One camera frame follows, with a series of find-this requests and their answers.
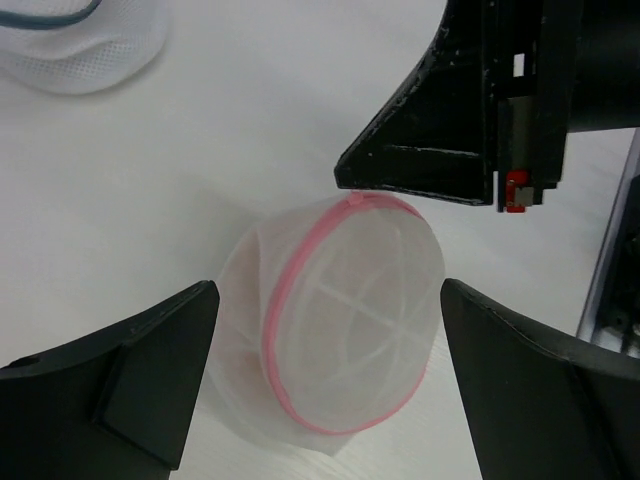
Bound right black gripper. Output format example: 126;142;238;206
334;1;580;213

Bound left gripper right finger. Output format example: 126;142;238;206
440;279;639;480

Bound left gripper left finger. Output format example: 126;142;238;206
1;281;219;479

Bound pink-trimmed mesh laundry bag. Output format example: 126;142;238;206
207;191;445;455

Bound blue-trimmed mesh laundry bag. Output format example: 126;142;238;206
1;0;170;95

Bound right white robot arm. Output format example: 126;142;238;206
334;1;639;213

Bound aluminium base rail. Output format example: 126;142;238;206
577;132;639;358

